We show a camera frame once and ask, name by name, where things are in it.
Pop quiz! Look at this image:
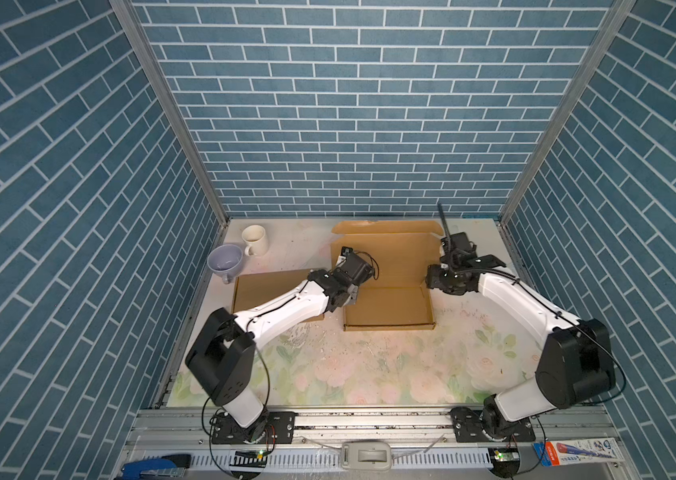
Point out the brown cardboard box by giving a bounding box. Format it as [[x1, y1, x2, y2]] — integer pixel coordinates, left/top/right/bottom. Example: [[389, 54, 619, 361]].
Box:
[[330, 220, 444, 331], [231, 269, 324, 331]]

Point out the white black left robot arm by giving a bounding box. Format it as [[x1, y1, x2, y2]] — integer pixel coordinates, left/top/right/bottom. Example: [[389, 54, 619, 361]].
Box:
[[185, 247, 380, 442]]

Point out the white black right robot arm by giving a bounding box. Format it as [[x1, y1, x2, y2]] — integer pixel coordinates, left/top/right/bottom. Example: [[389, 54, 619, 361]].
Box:
[[425, 257, 628, 441]]

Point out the white red blue tube box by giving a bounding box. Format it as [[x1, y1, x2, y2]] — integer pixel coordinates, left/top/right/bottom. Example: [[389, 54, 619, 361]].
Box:
[[533, 438, 625, 467]]

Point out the cream ceramic mug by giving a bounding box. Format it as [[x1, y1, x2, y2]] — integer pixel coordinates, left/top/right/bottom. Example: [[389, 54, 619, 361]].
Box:
[[241, 225, 270, 257]]

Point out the lavender ceramic bowl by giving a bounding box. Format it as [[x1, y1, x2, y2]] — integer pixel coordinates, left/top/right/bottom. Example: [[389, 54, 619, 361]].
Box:
[[206, 244, 246, 284]]

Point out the blue black tool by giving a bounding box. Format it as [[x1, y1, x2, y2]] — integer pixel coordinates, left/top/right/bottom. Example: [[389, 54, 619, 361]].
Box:
[[117, 454, 192, 480]]

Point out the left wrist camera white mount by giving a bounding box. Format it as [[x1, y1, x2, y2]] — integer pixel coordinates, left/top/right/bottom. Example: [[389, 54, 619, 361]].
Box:
[[336, 246, 354, 265]]

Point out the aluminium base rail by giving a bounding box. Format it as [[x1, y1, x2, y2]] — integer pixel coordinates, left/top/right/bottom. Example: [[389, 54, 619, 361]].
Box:
[[114, 406, 637, 479]]

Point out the grey plastic clamp handle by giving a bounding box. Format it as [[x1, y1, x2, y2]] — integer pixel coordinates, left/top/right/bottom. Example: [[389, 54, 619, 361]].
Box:
[[340, 441, 393, 471]]

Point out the aluminium corner post right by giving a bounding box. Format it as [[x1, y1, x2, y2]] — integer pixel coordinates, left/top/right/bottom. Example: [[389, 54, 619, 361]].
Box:
[[498, 0, 636, 228]]

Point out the aluminium corner post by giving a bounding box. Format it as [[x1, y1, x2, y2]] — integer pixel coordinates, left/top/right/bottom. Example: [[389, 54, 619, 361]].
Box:
[[110, 0, 229, 228], [498, 0, 636, 228]]

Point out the aluminium corner post left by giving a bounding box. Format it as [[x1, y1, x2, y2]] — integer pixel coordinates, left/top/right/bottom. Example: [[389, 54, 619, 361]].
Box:
[[110, 0, 229, 228]]

